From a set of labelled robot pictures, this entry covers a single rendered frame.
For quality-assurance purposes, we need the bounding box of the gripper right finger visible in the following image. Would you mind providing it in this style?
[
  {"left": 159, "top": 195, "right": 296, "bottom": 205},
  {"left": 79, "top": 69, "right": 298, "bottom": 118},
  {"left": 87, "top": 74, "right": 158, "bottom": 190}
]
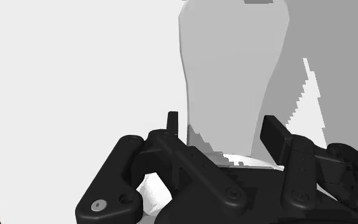
[{"left": 259, "top": 115, "right": 358, "bottom": 224}]

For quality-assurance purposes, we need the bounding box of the tall white vase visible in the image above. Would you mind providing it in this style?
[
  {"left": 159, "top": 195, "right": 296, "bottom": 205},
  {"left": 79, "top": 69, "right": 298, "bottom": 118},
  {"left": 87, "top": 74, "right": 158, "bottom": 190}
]
[{"left": 178, "top": 0, "right": 291, "bottom": 171}]

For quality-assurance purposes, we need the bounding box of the white crumpled lump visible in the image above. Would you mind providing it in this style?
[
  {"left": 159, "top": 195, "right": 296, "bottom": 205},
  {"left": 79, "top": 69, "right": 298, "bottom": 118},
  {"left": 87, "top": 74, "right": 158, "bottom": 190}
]
[{"left": 136, "top": 172, "right": 172, "bottom": 216}]

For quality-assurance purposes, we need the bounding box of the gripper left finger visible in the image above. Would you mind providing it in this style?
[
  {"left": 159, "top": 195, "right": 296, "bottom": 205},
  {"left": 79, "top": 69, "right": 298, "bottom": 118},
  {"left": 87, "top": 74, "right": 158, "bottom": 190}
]
[{"left": 74, "top": 111, "right": 249, "bottom": 224}]

